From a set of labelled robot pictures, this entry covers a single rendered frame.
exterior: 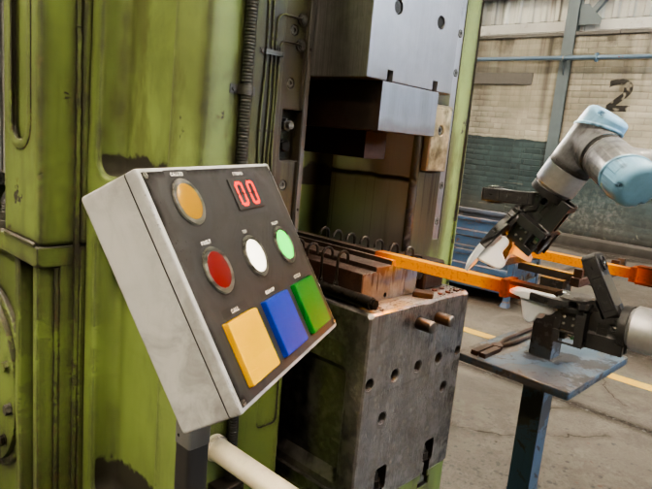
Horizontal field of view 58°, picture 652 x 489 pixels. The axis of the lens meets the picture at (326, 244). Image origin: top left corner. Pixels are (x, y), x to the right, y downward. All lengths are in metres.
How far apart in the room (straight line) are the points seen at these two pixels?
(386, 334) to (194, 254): 0.64
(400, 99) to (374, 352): 0.51
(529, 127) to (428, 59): 8.16
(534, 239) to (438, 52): 0.46
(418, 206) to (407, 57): 0.47
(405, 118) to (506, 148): 8.35
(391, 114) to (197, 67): 0.39
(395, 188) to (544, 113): 7.85
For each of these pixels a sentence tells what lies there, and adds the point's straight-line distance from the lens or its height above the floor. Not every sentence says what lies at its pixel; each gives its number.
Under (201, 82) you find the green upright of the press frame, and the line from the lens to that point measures 1.07.
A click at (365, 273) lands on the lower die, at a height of 0.98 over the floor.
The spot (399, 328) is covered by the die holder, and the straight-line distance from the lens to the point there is 1.25.
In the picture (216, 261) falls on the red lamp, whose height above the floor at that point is 1.10.
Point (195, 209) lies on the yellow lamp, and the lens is 0.69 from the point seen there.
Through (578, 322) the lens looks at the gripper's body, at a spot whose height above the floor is 0.98.
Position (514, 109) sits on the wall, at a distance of 9.58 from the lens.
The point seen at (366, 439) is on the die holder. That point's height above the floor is 0.64.
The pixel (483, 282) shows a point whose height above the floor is 1.00.
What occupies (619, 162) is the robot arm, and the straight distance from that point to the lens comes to 0.99.
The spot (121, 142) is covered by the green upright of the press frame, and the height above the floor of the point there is 1.20.
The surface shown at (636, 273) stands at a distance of 1.56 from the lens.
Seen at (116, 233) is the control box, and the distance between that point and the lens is 0.66.
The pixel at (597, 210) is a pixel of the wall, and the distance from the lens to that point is 9.05.
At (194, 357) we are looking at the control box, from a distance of 0.64.
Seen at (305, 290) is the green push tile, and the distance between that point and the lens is 0.85.
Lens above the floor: 1.25
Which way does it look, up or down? 10 degrees down
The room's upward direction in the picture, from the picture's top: 5 degrees clockwise
